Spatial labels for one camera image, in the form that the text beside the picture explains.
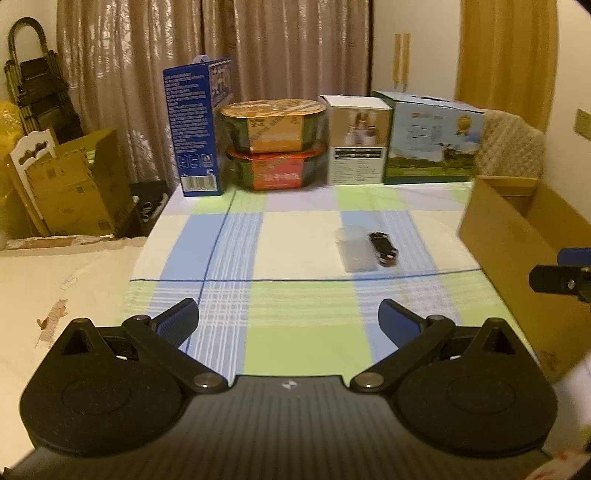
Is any white chair back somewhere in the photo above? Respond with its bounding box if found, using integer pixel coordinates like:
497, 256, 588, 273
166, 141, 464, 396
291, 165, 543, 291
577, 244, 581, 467
7, 129, 58, 236

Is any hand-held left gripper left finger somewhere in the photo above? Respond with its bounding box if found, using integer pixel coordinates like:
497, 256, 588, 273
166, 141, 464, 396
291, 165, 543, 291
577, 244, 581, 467
60, 298, 228, 393

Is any tall blue box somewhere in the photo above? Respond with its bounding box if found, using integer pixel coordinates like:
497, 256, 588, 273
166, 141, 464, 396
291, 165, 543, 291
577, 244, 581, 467
163, 56, 233, 198

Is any yellow plastic bag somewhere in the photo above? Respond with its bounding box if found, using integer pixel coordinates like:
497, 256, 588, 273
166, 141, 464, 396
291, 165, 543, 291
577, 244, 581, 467
0, 102, 28, 241

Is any small brown cardboard box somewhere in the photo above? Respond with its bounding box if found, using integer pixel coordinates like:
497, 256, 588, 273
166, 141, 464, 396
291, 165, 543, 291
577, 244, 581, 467
25, 150, 116, 237

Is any brown patterned curtain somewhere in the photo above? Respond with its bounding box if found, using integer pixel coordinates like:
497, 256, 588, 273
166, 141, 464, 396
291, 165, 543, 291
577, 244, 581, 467
58, 0, 370, 185

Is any clear plastic cup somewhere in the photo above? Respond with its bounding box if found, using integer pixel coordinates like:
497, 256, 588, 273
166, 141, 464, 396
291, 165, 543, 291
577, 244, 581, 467
335, 225, 377, 273

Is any chair with quilted cover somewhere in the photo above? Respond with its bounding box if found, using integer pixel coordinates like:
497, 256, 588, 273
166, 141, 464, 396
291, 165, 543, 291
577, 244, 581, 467
475, 110, 546, 178

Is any black toy car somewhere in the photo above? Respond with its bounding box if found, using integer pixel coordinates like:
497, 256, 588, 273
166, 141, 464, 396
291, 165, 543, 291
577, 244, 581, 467
367, 231, 399, 267

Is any blue milk carton box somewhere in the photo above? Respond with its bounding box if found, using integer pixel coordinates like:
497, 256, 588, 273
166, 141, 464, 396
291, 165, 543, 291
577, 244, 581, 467
373, 90, 485, 185

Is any orange oval tin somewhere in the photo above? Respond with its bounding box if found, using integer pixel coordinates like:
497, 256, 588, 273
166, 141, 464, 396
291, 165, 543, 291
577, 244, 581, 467
225, 141, 328, 190

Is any white embroidered cloth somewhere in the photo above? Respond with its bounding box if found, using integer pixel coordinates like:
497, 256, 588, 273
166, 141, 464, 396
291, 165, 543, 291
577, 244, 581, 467
0, 236, 153, 370

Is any white product box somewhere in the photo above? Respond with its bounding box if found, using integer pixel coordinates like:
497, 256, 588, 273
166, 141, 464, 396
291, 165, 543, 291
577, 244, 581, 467
318, 95, 394, 186

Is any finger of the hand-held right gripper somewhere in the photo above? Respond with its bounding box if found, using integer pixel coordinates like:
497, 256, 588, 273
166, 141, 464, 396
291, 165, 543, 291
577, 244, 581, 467
529, 264, 591, 303
556, 247, 591, 266

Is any yellow curtain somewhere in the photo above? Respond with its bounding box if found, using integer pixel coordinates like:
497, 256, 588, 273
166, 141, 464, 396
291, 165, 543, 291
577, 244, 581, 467
455, 0, 559, 132

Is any checkered tablecloth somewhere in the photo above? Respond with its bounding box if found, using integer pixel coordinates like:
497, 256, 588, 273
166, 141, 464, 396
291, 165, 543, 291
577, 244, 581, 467
115, 180, 541, 377

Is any large brown cardboard box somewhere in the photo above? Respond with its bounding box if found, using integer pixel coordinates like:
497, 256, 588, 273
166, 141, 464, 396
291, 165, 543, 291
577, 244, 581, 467
55, 128, 134, 236

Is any dark storage bin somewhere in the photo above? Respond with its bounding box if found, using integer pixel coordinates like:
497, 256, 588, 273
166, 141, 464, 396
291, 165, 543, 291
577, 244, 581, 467
129, 180, 169, 238

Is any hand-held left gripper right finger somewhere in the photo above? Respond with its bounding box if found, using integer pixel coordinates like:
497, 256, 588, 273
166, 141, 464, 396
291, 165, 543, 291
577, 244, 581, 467
349, 299, 515, 393

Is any folded stepladder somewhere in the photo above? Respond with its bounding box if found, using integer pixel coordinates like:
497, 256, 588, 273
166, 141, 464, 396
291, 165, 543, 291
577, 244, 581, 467
4, 17, 86, 144

